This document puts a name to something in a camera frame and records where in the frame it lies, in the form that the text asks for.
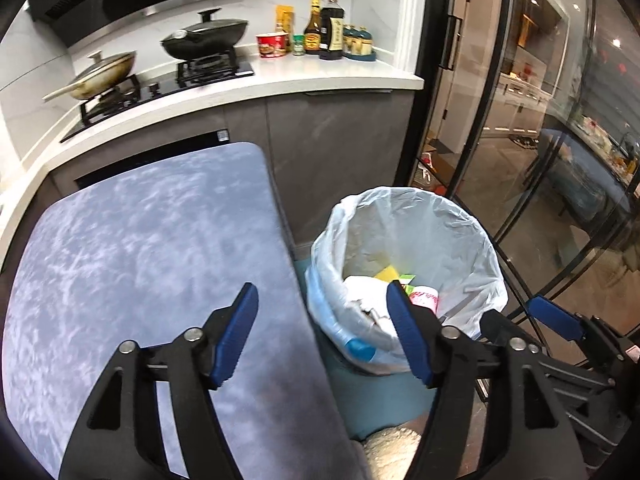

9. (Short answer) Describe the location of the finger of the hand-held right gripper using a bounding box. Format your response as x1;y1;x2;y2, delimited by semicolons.
526;295;640;377
481;309;615;392

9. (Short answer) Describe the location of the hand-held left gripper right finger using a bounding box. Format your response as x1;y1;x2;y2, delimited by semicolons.
386;280;588;480

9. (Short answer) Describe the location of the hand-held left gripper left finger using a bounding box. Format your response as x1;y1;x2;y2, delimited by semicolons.
58;282;260;480

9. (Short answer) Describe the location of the pink floral paper cup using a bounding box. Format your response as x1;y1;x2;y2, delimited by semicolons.
409;285;440;312

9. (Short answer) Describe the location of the white paper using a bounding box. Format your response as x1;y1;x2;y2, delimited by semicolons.
343;274;401;349

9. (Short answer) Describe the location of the light blue plastic bin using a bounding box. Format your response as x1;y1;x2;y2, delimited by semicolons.
325;342;451;438

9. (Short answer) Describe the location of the blue bin with white liner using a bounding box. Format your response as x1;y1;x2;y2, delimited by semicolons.
304;186;509;376

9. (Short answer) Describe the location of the blue-grey velvet tablecloth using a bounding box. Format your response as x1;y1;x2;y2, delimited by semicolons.
2;142;372;480

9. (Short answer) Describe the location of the white fluffy slipper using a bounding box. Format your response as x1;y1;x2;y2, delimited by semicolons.
362;427;422;480

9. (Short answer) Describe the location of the black framed glass door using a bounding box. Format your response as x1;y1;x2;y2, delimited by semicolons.
394;0;640;363

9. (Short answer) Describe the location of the cluttered dining table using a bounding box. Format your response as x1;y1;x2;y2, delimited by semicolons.
539;114;640;222

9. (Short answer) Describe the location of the grey dining chair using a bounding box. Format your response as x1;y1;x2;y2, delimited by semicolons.
524;129;557;182

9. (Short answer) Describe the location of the grey kitchen cabinet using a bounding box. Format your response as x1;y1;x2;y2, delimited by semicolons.
45;87;417;257

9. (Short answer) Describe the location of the black built-in appliance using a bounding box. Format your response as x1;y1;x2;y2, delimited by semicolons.
74;130;232;190

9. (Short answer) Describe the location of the black gas hob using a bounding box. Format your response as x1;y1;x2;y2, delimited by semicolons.
60;59;256;144

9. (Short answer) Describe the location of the blue seasoning jar rack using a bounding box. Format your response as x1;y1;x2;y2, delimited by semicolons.
343;24;376;64

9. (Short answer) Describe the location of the red instant noodle cup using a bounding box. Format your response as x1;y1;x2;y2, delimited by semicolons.
255;31;291;60

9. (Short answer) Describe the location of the brass wok with lid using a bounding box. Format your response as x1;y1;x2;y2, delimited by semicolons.
42;50;139;102

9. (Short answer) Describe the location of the black wok with lid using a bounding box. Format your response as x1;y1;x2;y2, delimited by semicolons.
160;8;250;61

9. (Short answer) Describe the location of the large dark soy sauce bottle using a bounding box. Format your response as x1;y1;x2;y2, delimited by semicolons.
318;0;346;61

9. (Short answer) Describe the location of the brown sauce bottle yellow cap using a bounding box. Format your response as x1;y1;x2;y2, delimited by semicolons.
303;0;324;56

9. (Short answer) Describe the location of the yellow food packet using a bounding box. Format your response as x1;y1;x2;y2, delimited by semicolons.
274;5;296;54

